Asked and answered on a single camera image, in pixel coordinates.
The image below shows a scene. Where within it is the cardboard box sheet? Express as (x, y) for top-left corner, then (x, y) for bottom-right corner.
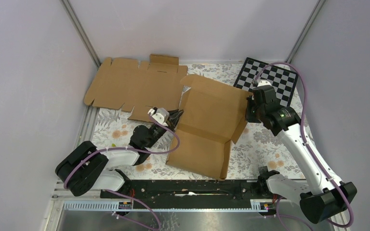
(166, 74), (251, 180)

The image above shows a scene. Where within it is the black white checkerboard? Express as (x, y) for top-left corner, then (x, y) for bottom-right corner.
(233, 57), (298, 106)

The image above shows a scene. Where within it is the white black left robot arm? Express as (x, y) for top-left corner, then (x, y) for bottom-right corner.
(55, 107), (184, 198)

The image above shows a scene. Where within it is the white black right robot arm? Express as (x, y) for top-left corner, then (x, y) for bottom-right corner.
(245, 85), (357, 224)

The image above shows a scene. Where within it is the lower flat cardboard sheet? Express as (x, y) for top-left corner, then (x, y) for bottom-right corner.
(83, 54), (188, 122)

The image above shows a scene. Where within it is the floral patterned table mat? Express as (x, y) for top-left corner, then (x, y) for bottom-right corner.
(91, 63), (304, 180)

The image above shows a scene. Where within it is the black base rail bar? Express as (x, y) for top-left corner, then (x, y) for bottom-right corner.
(100, 179), (290, 210)

